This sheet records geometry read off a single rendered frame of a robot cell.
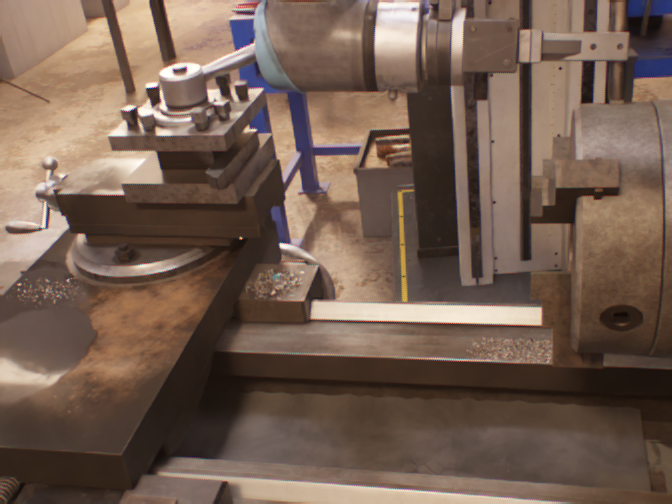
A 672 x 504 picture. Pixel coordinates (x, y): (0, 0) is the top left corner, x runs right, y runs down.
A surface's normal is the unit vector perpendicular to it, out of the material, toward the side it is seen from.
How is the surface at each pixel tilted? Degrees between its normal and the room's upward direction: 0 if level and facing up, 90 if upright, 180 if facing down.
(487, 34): 71
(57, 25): 90
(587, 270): 78
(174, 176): 0
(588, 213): 55
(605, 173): 41
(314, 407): 9
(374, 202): 90
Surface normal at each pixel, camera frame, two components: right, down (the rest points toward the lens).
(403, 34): -0.18, -0.02
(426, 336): -0.11, -0.86
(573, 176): -0.22, -0.30
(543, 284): -0.23, 0.21
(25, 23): 0.97, 0.00
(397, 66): -0.16, 0.60
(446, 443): -0.48, -0.70
